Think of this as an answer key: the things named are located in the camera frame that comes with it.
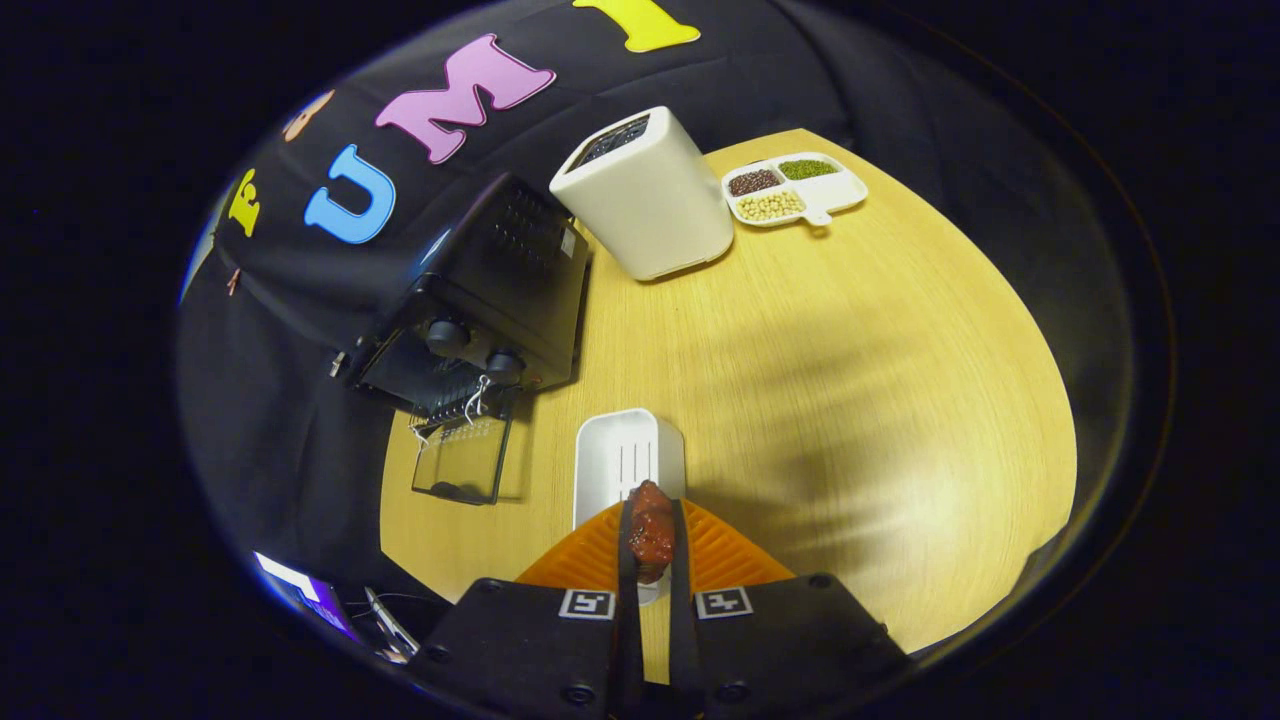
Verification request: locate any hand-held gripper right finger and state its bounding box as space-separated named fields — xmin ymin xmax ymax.
xmin=668 ymin=498 xmax=913 ymax=720

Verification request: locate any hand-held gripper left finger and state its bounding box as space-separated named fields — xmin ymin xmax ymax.
xmin=408 ymin=500 xmax=646 ymax=720

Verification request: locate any reddish brown meat piece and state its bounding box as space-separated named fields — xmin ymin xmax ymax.
xmin=626 ymin=480 xmax=678 ymax=586

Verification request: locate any black toaster oven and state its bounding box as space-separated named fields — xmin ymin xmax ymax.
xmin=330 ymin=172 xmax=593 ymax=506

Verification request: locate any white rectangular tray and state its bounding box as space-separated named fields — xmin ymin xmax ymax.
xmin=573 ymin=408 xmax=687 ymax=606

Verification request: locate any silver slim device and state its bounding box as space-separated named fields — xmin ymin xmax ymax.
xmin=364 ymin=587 xmax=421 ymax=661

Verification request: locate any glowing screen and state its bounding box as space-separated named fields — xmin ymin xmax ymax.
xmin=252 ymin=550 xmax=361 ymax=641

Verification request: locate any tall white appliance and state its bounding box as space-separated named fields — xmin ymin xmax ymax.
xmin=549 ymin=106 xmax=736 ymax=282

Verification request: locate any pile of yellow soybeans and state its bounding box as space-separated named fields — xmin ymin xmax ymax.
xmin=736 ymin=191 xmax=807 ymax=222

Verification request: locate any white divided dish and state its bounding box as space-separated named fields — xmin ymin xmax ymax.
xmin=721 ymin=152 xmax=869 ymax=229

